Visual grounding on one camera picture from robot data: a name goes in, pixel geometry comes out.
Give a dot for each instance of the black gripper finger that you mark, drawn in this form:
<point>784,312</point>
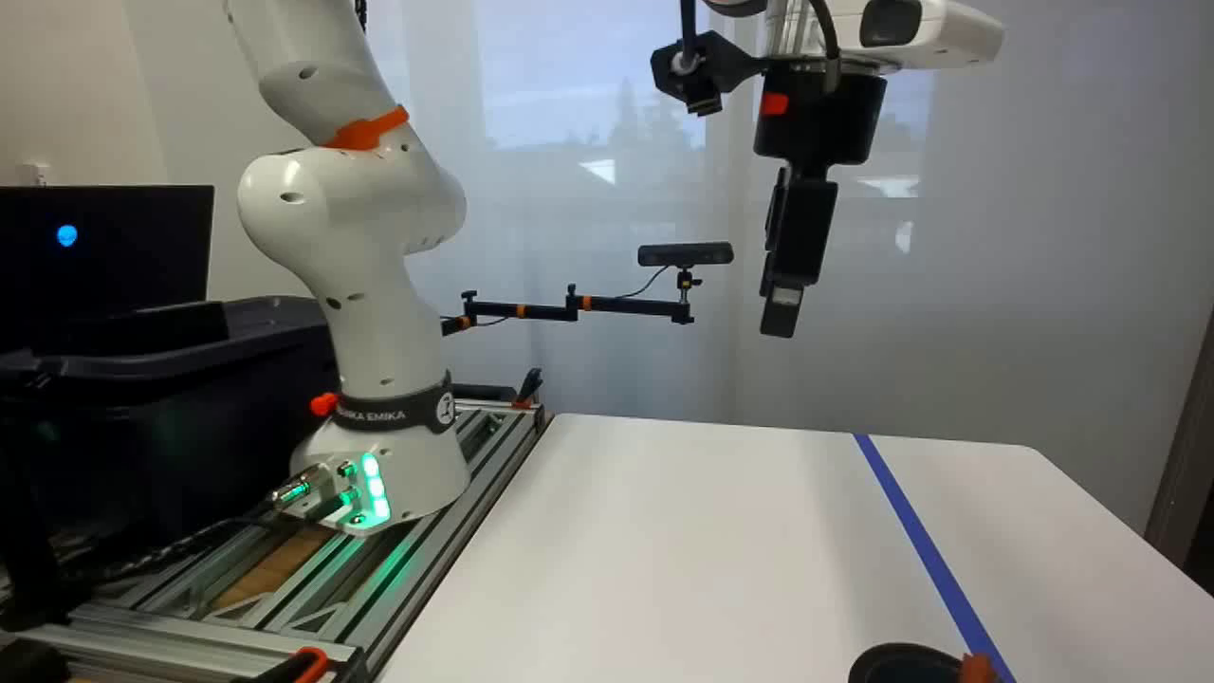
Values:
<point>780,228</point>
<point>809,231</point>

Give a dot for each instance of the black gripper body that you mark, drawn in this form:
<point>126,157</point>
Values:
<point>819,120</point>

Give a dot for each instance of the white marker with red cap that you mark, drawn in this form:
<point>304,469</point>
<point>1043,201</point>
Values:
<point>975,670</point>

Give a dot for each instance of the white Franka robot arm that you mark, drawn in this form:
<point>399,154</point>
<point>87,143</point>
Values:
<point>364,252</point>

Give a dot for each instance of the dark green cup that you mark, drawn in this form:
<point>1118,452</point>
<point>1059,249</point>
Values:
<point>904,665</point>

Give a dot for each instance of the orange black clamp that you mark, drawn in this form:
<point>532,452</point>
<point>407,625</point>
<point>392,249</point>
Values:
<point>523,393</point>
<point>310,660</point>

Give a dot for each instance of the long blue tape strip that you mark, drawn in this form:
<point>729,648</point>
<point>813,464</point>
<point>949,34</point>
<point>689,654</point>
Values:
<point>923,545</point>

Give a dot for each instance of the brown wooden board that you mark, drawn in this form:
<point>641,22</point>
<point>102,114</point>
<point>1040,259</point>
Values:
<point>270,572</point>

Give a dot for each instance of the black plastic bin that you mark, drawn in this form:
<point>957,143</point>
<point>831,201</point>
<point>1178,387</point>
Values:
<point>175,393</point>

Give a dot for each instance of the black computer monitor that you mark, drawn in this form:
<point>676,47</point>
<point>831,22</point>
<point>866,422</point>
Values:
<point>107,252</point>

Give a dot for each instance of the black stereo camera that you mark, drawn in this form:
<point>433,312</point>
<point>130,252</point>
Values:
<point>685,255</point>

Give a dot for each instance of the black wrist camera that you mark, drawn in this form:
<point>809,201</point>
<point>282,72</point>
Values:
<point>694,62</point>

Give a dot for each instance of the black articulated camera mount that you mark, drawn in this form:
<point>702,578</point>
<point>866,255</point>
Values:
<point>569,305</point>

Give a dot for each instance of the aluminium profile base frame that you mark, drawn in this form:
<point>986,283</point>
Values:
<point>417,557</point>

